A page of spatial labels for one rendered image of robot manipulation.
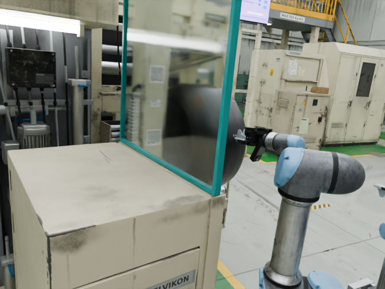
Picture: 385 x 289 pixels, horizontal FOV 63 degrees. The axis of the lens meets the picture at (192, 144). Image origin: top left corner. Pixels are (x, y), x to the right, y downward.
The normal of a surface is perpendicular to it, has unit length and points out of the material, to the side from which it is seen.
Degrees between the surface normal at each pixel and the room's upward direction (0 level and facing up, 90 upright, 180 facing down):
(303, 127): 90
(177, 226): 90
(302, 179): 94
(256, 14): 90
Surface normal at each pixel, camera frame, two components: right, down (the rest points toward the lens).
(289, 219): -0.55, 0.22
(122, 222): 0.58, 0.25
